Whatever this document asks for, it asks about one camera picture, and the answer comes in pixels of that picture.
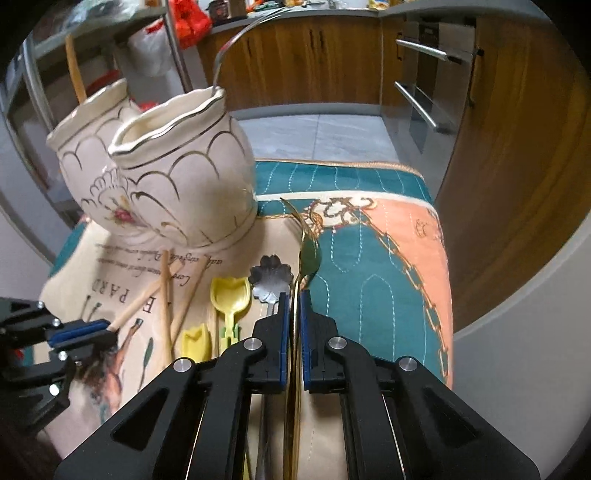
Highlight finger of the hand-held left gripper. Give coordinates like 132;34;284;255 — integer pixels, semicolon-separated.
0;298;110;348
14;331;117;418

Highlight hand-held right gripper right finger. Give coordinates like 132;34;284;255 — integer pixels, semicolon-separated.
299;290;542;480

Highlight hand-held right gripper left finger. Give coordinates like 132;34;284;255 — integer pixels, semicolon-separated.
54;288;291;480

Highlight silver flower-shaped spoon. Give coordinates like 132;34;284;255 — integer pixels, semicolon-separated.
248;255;294;480

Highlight wooden chopstick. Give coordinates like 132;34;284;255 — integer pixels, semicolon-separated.
65;34;88;103
159;249;174;365
107;262;184;333

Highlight yellow tulip spoon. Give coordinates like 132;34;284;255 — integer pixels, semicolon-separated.
211;276;252;357

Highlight gold spoon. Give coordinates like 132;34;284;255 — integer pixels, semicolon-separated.
283;239;322;480

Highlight yellow tulip fork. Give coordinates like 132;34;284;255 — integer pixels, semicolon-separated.
182;324;212;361

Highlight gold fork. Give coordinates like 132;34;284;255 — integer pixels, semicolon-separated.
280;198;308;296

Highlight cream ceramic vase with flower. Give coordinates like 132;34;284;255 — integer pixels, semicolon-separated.
46;78;145;232

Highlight cream ceramic vase gold trim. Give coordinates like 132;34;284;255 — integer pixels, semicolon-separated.
107;85;258;247

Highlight printed quilted tablecloth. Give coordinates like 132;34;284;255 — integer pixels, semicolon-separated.
39;159;455;480

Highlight wooden kitchen cabinets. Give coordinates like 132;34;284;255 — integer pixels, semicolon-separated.
198;11;403;112

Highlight tall wooden cabinet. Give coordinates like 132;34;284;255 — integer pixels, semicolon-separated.
434;14;591;326

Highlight white plastic bag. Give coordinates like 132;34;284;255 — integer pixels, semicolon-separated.
127;23;175;78

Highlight metal storage rack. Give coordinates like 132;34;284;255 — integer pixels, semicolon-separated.
0;0;195;185

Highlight red plastic bag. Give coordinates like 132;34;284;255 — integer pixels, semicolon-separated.
167;0;214;51

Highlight grey kitchen countertop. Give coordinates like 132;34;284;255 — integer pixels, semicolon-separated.
203;6;476;34

